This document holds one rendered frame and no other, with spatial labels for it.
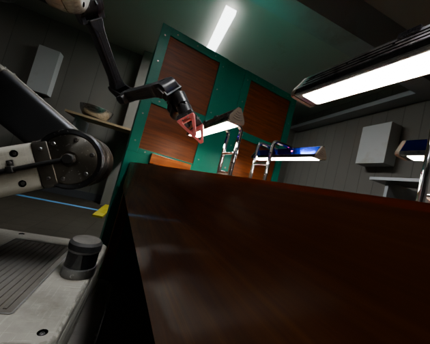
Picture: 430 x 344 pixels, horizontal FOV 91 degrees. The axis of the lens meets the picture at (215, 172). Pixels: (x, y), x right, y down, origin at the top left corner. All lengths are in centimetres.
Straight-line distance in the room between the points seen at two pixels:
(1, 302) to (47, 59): 402
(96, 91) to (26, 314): 386
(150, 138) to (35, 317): 129
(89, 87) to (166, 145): 279
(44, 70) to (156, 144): 297
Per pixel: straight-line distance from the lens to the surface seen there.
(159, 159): 154
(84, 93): 422
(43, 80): 429
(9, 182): 57
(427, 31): 53
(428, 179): 61
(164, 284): 27
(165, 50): 180
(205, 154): 172
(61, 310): 51
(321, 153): 129
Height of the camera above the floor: 75
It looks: 4 degrees up
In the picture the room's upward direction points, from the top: 15 degrees clockwise
